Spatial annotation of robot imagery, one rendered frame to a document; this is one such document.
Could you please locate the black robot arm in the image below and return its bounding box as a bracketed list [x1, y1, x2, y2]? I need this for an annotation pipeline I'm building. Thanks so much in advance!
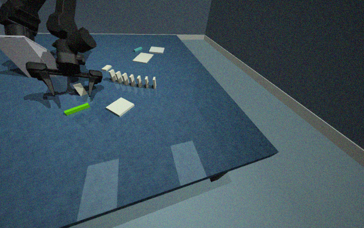
[0, 0, 97, 71]

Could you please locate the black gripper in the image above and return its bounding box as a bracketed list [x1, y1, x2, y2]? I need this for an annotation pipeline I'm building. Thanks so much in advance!
[25, 61, 103, 97]

